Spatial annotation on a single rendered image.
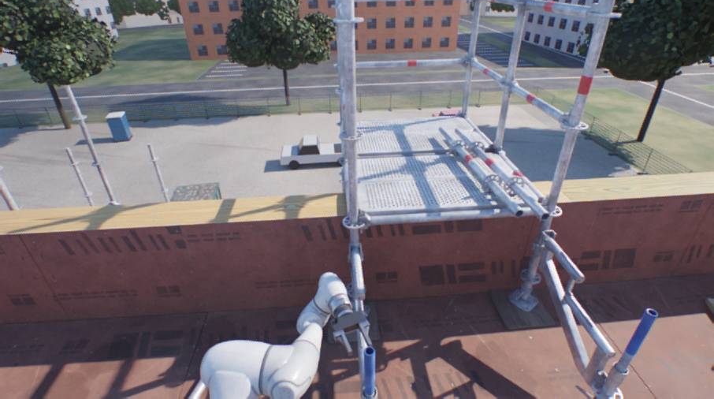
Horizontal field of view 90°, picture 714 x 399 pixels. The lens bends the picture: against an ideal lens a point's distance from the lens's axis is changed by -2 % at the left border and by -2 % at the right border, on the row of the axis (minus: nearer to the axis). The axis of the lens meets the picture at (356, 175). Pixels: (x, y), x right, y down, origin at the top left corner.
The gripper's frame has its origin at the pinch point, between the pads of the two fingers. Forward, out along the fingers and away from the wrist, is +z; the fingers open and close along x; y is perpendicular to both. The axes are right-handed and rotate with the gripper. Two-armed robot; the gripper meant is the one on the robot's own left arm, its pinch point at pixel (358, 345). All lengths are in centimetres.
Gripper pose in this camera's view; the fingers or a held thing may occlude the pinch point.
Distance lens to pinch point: 149.6
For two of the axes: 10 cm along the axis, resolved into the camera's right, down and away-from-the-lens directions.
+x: 9.3, -2.0, 3.2
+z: 3.8, 4.5, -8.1
